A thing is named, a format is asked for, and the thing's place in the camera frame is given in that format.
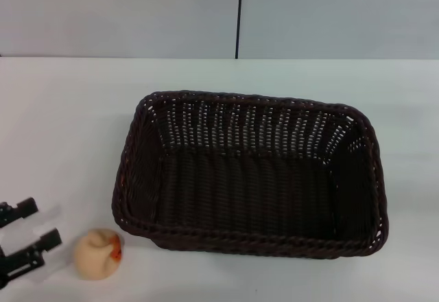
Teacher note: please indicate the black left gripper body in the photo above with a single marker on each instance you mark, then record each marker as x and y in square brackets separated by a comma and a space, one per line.
[24, 262]

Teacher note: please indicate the dark brown woven basket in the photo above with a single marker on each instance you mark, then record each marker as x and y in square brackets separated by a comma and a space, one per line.
[254, 192]

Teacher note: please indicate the pale toy peach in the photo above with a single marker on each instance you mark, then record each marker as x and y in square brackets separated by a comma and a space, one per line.
[96, 255]

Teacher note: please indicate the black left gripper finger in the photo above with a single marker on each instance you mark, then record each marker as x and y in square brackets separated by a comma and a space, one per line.
[24, 209]
[49, 240]

